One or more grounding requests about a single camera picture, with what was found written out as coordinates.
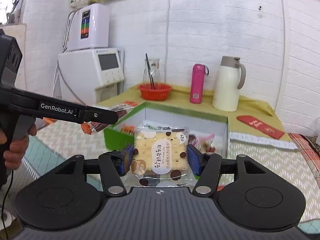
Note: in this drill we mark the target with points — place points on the pink thermos bottle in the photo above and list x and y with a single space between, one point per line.
197 82

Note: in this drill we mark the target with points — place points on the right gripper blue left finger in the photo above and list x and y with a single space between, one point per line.
114 165

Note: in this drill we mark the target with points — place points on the beige zigzag table mat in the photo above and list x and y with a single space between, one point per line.
289 165

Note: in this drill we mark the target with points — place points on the red envelope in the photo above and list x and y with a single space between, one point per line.
261 126

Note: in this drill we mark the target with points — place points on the white water dispenser with screen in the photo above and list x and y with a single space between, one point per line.
91 76

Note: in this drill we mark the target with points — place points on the cream thermal jug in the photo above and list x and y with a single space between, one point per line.
230 80

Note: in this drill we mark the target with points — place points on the white water purifier unit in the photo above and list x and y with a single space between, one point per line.
89 28

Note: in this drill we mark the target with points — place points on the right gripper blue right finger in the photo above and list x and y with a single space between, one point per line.
207 168

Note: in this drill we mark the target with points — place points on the olive yellow tablecloth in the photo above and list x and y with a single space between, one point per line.
201 119

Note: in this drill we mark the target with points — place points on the cracker snack packet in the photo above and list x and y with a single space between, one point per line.
160 158

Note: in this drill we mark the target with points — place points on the black chopsticks pair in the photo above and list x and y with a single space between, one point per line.
149 72

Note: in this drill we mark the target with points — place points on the orange clear snack packet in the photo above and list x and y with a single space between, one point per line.
107 116

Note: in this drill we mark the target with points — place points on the red plastic basket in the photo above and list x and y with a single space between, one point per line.
160 93

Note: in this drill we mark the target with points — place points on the person's left hand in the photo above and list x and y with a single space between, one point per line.
14 155

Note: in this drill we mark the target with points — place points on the clear glass carafe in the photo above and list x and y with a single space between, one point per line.
155 70

